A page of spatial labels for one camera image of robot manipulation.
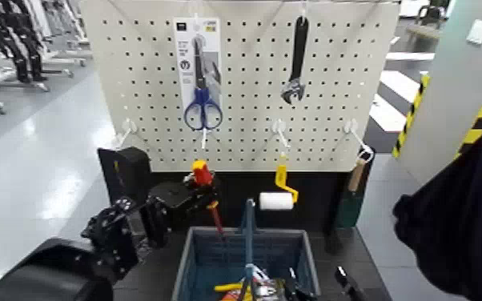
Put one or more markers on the blue scissors on package card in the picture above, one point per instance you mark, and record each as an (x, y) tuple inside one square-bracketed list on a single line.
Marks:
[(201, 101)]

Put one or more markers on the black box on left wrist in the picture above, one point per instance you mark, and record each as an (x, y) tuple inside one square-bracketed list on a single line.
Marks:
[(125, 172)]

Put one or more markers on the red yellow screwdriver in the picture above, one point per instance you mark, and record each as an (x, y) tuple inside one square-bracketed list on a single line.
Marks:
[(202, 173)]

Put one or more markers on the black adjustable wrench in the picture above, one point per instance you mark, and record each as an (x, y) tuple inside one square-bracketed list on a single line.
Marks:
[(299, 50)]

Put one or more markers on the black humanoid robot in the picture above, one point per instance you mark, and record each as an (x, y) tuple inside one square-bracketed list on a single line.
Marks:
[(22, 42)]

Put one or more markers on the white pegboard hook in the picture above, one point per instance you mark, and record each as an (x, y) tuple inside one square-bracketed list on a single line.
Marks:
[(352, 126), (203, 140), (129, 126), (279, 126), (303, 14)]

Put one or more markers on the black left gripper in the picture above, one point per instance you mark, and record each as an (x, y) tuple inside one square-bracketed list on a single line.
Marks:
[(171, 204)]

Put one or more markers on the white wall switch plate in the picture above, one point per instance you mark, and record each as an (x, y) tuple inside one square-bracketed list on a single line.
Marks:
[(478, 31)]

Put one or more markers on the black panel under pegboard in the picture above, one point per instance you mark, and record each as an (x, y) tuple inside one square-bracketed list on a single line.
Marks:
[(241, 185)]

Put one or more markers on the black tool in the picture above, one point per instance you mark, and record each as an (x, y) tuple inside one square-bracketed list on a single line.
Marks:
[(293, 290)]

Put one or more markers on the red white packaged item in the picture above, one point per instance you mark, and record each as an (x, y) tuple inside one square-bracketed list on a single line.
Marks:
[(266, 290)]

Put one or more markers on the yellow tool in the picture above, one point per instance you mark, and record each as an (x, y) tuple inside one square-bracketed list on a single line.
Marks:
[(226, 287)]

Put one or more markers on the white perforated pegboard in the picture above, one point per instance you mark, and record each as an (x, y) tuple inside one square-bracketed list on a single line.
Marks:
[(249, 84)]

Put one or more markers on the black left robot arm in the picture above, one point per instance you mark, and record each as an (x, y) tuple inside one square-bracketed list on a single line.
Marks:
[(110, 239)]

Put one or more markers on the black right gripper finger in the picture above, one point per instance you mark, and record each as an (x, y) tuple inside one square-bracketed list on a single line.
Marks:
[(348, 283)]

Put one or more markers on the dark office chair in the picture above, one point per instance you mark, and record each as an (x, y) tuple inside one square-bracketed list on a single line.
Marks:
[(428, 21)]

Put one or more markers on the blue grey plastic crate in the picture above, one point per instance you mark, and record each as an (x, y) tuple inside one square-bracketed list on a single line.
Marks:
[(207, 256)]

